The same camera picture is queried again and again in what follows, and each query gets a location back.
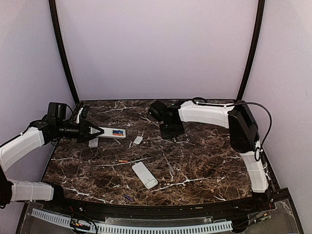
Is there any black front rail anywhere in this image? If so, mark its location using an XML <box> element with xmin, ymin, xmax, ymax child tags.
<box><xmin>43</xmin><ymin>187</ymin><xmax>293</xmax><ymax>222</ymax></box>

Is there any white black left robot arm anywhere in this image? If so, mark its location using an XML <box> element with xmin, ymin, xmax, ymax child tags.
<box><xmin>0</xmin><ymin>102</ymin><xmax>104</xmax><ymax>213</ymax></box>

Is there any clear handled screwdriver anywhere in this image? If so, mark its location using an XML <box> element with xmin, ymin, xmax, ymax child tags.
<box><xmin>163</xmin><ymin>154</ymin><xmax>175</xmax><ymax>176</ymax></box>

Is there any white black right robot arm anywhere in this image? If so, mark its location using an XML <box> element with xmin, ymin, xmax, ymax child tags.
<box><xmin>148</xmin><ymin>97</ymin><xmax>269</xmax><ymax>212</ymax></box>

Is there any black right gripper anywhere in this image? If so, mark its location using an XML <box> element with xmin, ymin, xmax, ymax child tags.
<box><xmin>159</xmin><ymin>121</ymin><xmax>185</xmax><ymax>139</ymax></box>

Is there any white slotted cable duct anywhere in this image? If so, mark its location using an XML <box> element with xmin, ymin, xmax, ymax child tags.
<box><xmin>31</xmin><ymin>208</ymin><xmax>233</xmax><ymax>234</ymax></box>

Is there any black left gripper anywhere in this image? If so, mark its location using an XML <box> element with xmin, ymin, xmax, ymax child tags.
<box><xmin>56</xmin><ymin>118</ymin><xmax>103</xmax><ymax>143</ymax></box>

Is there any white remote control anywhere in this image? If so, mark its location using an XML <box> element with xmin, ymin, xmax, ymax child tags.
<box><xmin>99</xmin><ymin>127</ymin><xmax>126</xmax><ymax>139</ymax></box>
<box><xmin>132</xmin><ymin>162</ymin><xmax>158</xmax><ymax>189</ymax></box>

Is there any blue battery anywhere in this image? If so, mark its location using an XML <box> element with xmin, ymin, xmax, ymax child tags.
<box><xmin>113</xmin><ymin>130</ymin><xmax>123</xmax><ymax>134</ymax></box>

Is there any white battery cover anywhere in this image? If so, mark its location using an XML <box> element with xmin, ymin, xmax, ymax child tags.
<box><xmin>133</xmin><ymin>136</ymin><xmax>143</xmax><ymax>145</ymax></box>

